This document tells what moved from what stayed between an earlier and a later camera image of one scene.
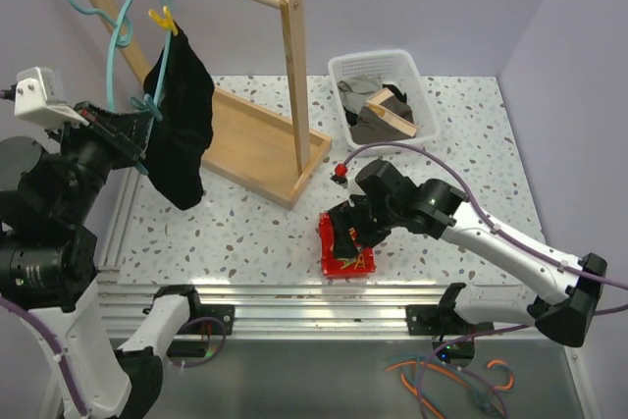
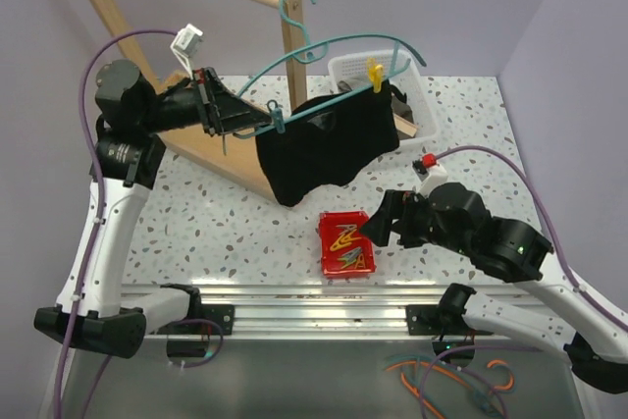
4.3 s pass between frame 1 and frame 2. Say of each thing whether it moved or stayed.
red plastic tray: stayed
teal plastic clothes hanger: moved
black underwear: moved
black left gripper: moved
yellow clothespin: moved
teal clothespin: moved
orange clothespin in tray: stayed
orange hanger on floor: stayed
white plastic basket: stayed
